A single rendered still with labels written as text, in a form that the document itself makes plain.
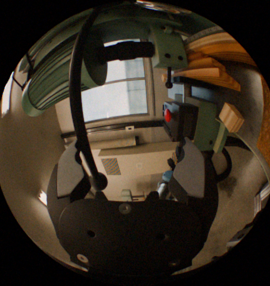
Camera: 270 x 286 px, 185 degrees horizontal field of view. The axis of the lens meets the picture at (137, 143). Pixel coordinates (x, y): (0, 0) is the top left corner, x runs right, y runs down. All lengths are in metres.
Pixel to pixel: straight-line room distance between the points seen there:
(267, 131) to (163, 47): 0.24
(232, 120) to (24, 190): 1.85
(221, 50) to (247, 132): 0.15
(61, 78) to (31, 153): 1.58
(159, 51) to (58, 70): 0.20
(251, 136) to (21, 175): 1.84
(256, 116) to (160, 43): 0.23
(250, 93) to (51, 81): 0.37
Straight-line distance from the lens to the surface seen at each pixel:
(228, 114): 0.18
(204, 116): 0.23
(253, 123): 0.19
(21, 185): 1.68
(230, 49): 0.19
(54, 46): 0.31
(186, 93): 0.26
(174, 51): 0.23
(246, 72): 0.21
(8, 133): 1.63
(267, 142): 0.17
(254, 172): 1.17
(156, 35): 0.25
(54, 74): 0.23
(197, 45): 0.24
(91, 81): 0.20
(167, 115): 0.21
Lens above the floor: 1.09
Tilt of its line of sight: 1 degrees up
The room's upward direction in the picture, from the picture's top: 95 degrees counter-clockwise
